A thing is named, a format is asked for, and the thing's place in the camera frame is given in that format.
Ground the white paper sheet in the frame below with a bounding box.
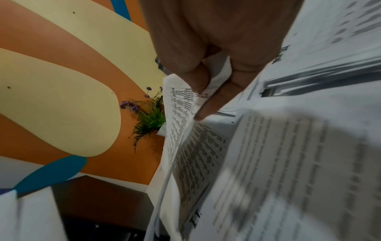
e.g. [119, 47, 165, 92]
[0, 186, 71, 241]

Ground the green plant with purple flowers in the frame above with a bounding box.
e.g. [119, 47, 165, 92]
[119, 86, 167, 154]

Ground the printed newspaper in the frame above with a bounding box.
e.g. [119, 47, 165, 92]
[145, 0, 381, 241]

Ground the person's right hand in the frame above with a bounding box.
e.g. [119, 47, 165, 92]
[138, 0, 306, 122]

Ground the dark brown wooden cabinet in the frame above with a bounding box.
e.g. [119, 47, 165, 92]
[51, 175, 156, 241]

